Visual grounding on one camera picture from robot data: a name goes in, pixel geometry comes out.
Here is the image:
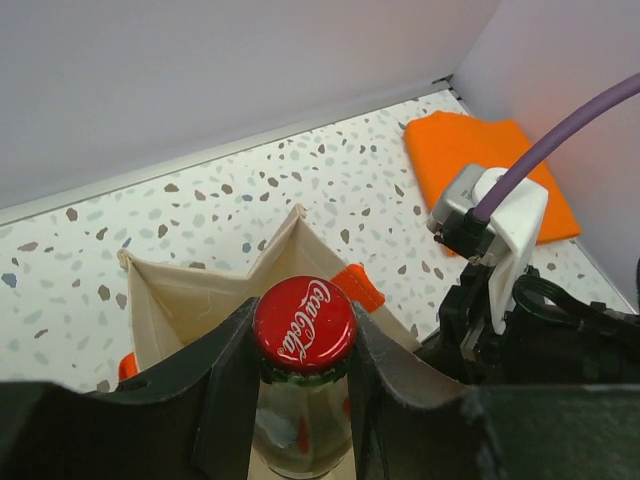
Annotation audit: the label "orange folded cloth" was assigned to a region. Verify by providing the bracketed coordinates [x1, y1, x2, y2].
[404, 111, 581, 245]

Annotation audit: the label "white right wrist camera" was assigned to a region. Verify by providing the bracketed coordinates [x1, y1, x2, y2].
[427, 164, 548, 335]

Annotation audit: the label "beige canvas bag orange handles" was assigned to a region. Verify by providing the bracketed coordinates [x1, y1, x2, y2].
[117, 204, 420, 380]

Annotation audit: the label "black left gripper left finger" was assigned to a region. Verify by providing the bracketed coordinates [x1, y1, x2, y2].
[1, 298, 260, 479]

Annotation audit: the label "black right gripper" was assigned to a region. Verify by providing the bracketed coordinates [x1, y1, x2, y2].
[416, 265, 639, 385]

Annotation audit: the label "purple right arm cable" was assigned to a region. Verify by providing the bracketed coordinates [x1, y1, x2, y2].
[473, 72, 640, 221]

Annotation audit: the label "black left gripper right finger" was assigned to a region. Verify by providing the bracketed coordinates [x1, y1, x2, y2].
[349, 307, 639, 479]

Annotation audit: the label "cola bottle red cap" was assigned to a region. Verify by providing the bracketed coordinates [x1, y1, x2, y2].
[253, 276, 357, 479]

